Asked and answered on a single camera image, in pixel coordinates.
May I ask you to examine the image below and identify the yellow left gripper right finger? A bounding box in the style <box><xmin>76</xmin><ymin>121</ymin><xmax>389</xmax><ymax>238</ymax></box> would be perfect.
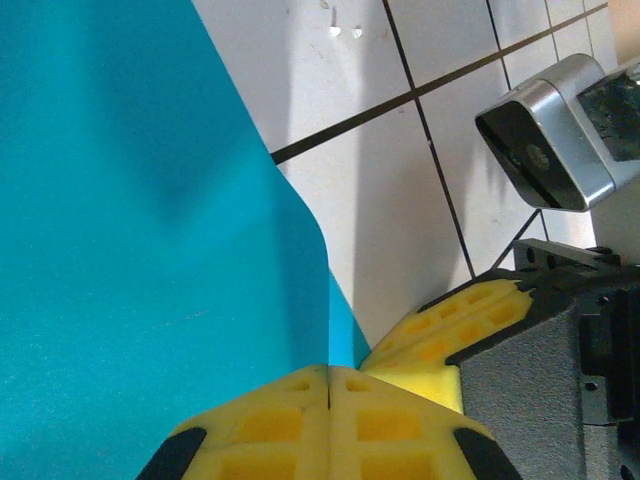
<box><xmin>328</xmin><ymin>365</ymin><xmax>524</xmax><ymax>480</ymax></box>

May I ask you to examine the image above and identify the blue cloth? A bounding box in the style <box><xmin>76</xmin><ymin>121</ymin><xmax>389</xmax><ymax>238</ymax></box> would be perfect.
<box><xmin>0</xmin><ymin>0</ymin><xmax>374</xmax><ymax>480</ymax></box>

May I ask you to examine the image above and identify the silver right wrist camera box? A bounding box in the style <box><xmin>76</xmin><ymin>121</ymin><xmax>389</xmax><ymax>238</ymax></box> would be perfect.
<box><xmin>473</xmin><ymin>53</ymin><xmax>640</xmax><ymax>215</ymax></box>

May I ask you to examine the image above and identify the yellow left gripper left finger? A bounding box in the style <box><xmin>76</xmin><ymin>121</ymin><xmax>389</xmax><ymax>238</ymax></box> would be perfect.
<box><xmin>134</xmin><ymin>365</ymin><xmax>331</xmax><ymax>480</ymax></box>

